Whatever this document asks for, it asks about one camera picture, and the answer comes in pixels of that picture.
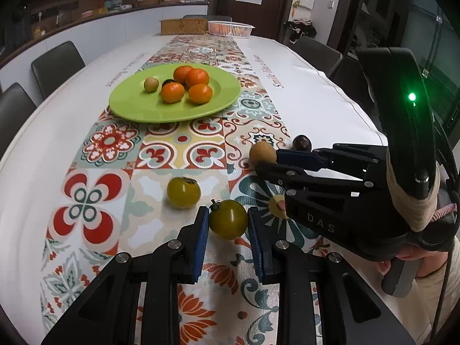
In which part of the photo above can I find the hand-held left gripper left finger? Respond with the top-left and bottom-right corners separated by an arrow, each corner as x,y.
40,206 -> 210,345

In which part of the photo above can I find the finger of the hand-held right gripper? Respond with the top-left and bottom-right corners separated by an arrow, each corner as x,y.
255,162 -> 384,198
276,143 -> 389,174

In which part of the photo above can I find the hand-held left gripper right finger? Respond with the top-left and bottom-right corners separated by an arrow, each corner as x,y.
247,206 -> 417,345

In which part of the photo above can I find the green tomato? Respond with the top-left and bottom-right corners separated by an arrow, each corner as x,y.
166,177 -> 202,209
209,199 -> 248,241

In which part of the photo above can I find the large orange mandarin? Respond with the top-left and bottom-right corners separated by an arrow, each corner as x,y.
160,82 -> 185,104

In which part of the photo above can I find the green plate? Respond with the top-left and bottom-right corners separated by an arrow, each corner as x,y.
108,64 -> 241,123

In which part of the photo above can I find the person's right forearm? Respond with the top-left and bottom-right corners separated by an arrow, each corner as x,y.
413,252 -> 460,345

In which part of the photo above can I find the person's right hand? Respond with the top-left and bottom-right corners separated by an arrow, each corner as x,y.
375,246 -> 437,277

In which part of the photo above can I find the patterned table runner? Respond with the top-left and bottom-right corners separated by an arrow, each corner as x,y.
39,34 -> 324,345

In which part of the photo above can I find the grey chair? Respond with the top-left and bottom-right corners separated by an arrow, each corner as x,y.
0,83 -> 37,159
31,41 -> 87,99
183,14 -> 232,22
293,36 -> 344,77

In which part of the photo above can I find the pile of dark clothes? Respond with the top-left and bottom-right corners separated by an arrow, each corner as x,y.
285,20 -> 317,43

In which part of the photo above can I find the white plastic basket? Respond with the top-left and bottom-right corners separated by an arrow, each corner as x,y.
208,21 -> 255,38

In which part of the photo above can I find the wooden box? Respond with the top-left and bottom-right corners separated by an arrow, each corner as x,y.
160,19 -> 209,36

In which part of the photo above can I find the white counter cabinet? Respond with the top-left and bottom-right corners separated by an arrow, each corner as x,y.
0,2 -> 209,70

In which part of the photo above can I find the pink coiled cable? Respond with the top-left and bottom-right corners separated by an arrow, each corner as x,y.
433,203 -> 458,221

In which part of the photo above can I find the black cable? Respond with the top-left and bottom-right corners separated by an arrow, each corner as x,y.
429,250 -> 454,336

